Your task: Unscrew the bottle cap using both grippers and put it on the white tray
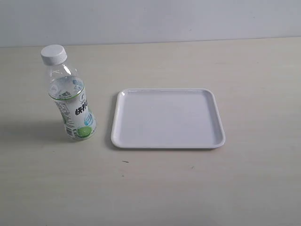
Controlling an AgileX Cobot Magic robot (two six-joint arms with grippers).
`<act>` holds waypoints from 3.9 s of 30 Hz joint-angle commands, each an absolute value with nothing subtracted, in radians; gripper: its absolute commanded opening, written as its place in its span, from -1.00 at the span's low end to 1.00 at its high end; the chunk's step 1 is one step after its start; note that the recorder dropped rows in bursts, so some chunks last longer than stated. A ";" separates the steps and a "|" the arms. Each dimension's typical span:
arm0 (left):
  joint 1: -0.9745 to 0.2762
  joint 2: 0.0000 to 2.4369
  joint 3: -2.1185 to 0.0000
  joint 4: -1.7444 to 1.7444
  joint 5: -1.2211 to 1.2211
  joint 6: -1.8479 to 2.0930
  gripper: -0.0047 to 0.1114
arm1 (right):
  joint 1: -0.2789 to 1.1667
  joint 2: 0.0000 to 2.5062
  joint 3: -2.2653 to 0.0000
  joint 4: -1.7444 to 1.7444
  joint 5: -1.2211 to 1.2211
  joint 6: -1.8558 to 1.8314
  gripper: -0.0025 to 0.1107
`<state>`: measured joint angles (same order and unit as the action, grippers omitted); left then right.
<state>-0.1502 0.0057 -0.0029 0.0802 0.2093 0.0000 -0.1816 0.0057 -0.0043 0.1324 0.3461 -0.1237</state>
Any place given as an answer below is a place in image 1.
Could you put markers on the clear plastic drink bottle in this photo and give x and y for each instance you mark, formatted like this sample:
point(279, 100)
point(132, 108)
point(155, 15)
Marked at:
point(68, 91)

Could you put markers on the white bottle cap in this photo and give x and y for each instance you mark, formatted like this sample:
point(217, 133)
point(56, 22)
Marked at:
point(53, 55)

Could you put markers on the white rectangular plastic tray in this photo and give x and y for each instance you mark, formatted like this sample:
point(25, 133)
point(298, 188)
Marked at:
point(167, 118)

